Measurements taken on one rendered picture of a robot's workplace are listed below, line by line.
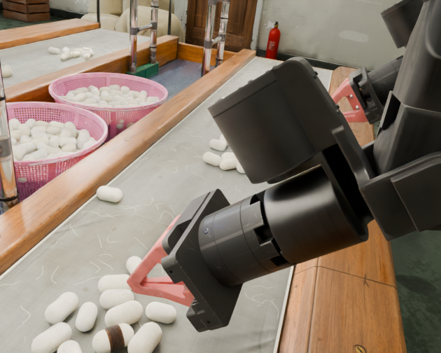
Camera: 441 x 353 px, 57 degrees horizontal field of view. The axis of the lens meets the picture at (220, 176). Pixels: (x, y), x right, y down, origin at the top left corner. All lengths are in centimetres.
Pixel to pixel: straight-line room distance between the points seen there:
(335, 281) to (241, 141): 28
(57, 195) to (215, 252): 34
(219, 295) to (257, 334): 15
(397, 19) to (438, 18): 41
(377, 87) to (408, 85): 41
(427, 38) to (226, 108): 11
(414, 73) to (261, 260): 14
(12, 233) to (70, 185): 12
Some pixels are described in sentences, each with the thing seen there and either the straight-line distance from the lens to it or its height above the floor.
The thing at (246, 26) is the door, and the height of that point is 35.
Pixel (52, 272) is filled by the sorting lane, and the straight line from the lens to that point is 50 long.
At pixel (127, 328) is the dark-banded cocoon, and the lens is 41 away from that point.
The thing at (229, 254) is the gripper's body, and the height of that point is 89.
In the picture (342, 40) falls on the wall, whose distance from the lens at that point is 520.
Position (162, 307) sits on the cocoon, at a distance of 43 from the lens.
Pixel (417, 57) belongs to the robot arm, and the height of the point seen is 104.
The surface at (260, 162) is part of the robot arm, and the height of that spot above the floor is 96.
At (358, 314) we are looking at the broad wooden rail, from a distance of 46.
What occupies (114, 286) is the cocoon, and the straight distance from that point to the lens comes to 45.
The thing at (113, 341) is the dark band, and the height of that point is 76.
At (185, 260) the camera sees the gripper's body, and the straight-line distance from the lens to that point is 28.
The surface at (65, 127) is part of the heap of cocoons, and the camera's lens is 87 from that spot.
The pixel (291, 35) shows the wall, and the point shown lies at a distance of 529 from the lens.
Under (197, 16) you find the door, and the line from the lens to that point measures 560.
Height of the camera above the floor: 107
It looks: 28 degrees down
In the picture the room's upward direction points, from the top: 8 degrees clockwise
